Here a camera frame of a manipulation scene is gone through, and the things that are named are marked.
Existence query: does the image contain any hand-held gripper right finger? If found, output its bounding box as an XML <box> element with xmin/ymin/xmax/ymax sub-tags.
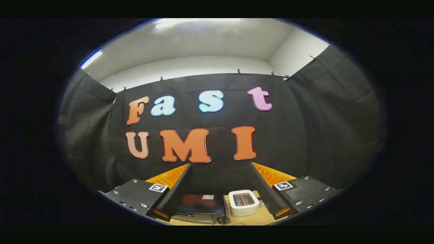
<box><xmin>250</xmin><ymin>162</ymin><xmax>343</xmax><ymax>220</ymax></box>

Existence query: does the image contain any white pop-up toaster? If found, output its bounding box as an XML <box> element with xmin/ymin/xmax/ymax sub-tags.
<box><xmin>228</xmin><ymin>190</ymin><xmax>260</xmax><ymax>217</ymax></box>

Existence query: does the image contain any row of black cloth clips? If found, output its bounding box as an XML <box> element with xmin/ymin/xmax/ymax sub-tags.
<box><xmin>86</xmin><ymin>55</ymin><xmax>319</xmax><ymax>93</ymax></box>

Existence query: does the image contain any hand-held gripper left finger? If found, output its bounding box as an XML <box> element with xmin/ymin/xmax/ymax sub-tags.
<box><xmin>98</xmin><ymin>163</ymin><xmax>193</xmax><ymax>222</ymax></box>

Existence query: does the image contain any narrow ceiling light strip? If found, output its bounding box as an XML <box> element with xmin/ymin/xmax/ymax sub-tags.
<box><xmin>80</xmin><ymin>49</ymin><xmax>103</xmax><ymax>69</ymax></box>

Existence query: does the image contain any black toaster oven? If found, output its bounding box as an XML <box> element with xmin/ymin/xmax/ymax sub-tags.
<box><xmin>171</xmin><ymin>193</ymin><xmax>230</xmax><ymax>225</ymax></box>

